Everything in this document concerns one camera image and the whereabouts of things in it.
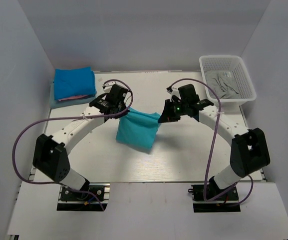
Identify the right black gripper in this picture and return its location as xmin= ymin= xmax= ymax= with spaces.
xmin=159 ymin=99 xmax=189 ymax=124

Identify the teal t shirt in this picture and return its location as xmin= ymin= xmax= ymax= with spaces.
xmin=116 ymin=108 xmax=160 ymax=153

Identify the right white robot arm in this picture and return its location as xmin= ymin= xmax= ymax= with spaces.
xmin=158 ymin=84 xmax=271 ymax=200

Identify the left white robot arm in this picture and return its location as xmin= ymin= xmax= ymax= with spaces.
xmin=33 ymin=82 xmax=132 ymax=200

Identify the folded light blue t shirt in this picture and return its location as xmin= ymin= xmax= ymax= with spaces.
xmin=49 ymin=83 xmax=96 ymax=109

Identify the grey t shirt in basket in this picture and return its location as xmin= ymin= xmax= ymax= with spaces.
xmin=205 ymin=71 xmax=240 ymax=99

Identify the white plastic basket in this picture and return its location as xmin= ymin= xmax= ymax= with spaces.
xmin=199 ymin=55 xmax=257 ymax=106

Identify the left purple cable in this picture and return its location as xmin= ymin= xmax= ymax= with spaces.
xmin=11 ymin=79 xmax=134 ymax=210

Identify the purple cable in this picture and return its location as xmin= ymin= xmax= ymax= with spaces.
xmin=167 ymin=78 xmax=256 ymax=206
xmin=11 ymin=79 xmax=134 ymax=210

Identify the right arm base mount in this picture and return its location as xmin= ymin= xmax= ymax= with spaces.
xmin=188 ymin=184 xmax=241 ymax=213

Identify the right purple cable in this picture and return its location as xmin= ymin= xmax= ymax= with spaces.
xmin=167 ymin=78 xmax=256 ymax=206

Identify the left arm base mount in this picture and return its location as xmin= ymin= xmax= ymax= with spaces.
xmin=56 ymin=183 xmax=110 ymax=212

